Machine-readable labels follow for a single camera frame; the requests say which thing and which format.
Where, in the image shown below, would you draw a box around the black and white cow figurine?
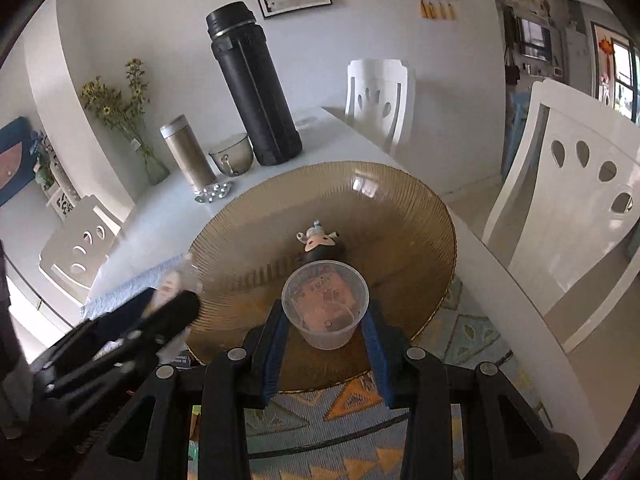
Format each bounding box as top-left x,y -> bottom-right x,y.
295,220 -> 348,266

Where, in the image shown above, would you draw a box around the white chair with cutouts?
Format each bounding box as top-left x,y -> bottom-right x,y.
481,78 -> 640,356
39,195 -> 136,306
345,58 -> 417,156

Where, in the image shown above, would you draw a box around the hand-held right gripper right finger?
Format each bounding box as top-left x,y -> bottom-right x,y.
360,307 -> 581,480

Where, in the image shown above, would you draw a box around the glass vase with yellow flowers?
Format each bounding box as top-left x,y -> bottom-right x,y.
80,58 -> 171,186

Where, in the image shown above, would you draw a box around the crystal glass ornament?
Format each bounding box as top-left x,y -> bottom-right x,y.
194,182 -> 236,204

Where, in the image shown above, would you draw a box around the small pale plastic toy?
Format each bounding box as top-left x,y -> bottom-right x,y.
150,252 -> 203,311

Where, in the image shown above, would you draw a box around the large black thermos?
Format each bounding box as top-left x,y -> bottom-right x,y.
205,1 -> 303,167

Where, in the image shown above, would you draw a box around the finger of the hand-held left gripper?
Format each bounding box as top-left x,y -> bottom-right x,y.
45,290 -> 201,401
30,287 -> 156,376

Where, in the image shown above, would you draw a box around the white carved stand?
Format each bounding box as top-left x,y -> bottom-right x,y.
47,185 -> 81,221

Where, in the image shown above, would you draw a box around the silver thermos cup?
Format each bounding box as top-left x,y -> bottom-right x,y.
160,114 -> 217,193

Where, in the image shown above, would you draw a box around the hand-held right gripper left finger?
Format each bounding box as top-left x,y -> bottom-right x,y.
75,300 -> 291,480

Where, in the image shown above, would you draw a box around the small glass cup with handle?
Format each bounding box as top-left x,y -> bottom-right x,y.
208,132 -> 255,177

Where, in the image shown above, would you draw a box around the brown ribbed glass bowl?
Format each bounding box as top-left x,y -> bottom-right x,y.
185,160 -> 458,393

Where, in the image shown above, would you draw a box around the blue wall hanging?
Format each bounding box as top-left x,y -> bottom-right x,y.
0,116 -> 37,207

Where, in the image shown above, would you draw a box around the yellow hanging ornaments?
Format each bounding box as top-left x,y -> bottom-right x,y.
419,0 -> 457,22

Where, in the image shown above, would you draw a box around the blue artificial flowers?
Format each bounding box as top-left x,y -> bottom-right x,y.
30,130 -> 57,191

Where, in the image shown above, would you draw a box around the glass balcony door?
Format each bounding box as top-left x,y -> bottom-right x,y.
590,20 -> 640,126

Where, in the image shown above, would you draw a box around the clear plastic cup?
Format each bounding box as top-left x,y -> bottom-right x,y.
281,260 -> 371,351

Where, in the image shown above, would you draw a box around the window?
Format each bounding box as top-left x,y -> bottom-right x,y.
517,16 -> 553,63

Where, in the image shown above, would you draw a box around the patterned blue table mat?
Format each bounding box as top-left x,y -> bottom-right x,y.
80,252 -> 553,480

